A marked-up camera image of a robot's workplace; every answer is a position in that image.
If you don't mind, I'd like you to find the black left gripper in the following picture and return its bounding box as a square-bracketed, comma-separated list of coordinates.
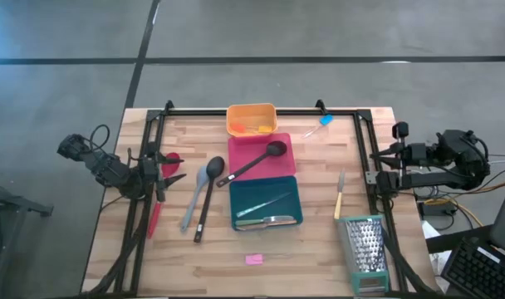
[125, 142, 188, 203]

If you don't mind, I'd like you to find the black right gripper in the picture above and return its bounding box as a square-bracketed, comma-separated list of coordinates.
[369, 120, 429, 171]

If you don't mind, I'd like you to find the red silicone spoon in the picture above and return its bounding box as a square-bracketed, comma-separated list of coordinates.
[146, 151, 182, 241]

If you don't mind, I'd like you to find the cream-handled butter knife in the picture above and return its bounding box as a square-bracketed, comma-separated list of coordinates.
[333, 169, 347, 221]

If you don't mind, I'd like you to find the orange spatula clear handle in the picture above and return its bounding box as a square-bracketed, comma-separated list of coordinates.
[230, 121, 262, 135]

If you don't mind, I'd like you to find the green-handled knife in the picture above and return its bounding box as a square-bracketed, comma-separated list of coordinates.
[234, 214, 296, 228]

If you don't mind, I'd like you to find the small orange piece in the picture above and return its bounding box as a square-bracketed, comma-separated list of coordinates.
[246, 123, 274, 135]

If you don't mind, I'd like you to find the black slotted spoon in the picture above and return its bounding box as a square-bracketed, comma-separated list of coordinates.
[215, 140, 289, 189]

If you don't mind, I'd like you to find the grey plastic spoon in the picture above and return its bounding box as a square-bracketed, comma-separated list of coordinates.
[179, 164, 210, 235]

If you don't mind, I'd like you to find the black solid spoon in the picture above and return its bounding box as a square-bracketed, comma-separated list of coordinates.
[193, 155, 227, 244]

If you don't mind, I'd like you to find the black power box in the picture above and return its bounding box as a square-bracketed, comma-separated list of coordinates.
[419, 201, 448, 220]

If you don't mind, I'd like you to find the teal plastic bin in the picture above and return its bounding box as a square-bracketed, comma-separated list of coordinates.
[228, 175, 305, 232]

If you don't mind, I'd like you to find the white paper sheet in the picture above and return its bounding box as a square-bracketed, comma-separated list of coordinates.
[421, 219, 444, 287]

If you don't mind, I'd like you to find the metal box grater teal trim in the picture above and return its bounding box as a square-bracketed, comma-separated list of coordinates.
[334, 214, 391, 297]

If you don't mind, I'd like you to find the orange plastic bin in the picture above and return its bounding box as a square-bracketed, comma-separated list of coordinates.
[226, 102, 278, 139]

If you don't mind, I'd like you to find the black computer desk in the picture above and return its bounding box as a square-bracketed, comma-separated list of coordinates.
[425, 223, 497, 255]

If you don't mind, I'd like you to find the pink plastic bin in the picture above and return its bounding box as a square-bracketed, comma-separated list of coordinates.
[227, 132, 297, 183]

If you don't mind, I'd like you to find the black computer keyboard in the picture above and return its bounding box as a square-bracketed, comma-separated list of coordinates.
[440, 236, 505, 299]

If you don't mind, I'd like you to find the black metal stand leg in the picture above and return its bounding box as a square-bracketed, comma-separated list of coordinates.
[0, 177, 55, 299]

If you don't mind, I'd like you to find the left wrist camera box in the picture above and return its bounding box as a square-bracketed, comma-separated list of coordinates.
[140, 157, 159, 178]

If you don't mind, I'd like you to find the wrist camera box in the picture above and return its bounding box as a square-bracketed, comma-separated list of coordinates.
[409, 142, 428, 166]
[140, 157, 159, 178]

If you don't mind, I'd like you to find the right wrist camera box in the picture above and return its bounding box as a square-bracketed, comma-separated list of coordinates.
[409, 142, 428, 166]

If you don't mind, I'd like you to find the black aluminium table frame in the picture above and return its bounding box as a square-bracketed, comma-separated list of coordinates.
[84, 99, 439, 297]

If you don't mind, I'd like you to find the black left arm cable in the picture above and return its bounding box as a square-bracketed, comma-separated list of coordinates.
[88, 123, 111, 150]

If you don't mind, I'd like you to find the yellow cable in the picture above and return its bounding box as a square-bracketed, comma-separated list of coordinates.
[422, 179, 505, 228]

